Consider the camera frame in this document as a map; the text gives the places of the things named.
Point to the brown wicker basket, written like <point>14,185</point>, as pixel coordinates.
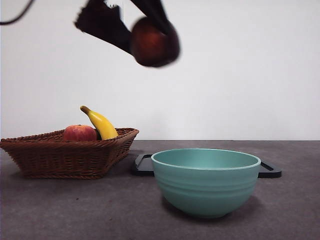
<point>62,160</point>

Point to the black rectangular tray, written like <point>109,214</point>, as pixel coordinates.
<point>142,170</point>

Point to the yellow banana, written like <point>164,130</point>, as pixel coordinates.
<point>103,125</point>

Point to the dark purple plum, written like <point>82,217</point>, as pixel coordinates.
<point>150,42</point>

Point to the teal ribbed bowl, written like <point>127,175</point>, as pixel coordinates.
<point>205,190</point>

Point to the red orange peach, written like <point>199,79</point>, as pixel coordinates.
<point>80,133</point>

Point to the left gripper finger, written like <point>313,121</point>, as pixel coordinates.
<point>152,10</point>
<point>105,27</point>

